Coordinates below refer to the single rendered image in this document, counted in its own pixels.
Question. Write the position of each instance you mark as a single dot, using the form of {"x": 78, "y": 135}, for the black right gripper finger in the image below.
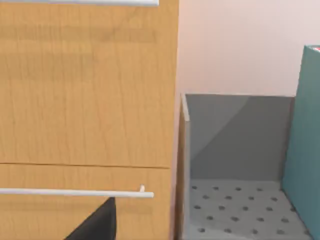
{"x": 102, "y": 222}

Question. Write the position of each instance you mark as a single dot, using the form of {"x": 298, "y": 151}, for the wooden cupboard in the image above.
{"x": 174, "y": 100}

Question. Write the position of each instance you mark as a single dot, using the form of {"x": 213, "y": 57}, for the grey pierced open drawer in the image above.
{"x": 237, "y": 162}

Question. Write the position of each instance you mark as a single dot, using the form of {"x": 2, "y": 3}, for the teal book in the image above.
{"x": 303, "y": 140}

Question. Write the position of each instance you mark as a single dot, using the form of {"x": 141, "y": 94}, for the wooden drawer front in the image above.
{"x": 85, "y": 85}
{"x": 50, "y": 220}

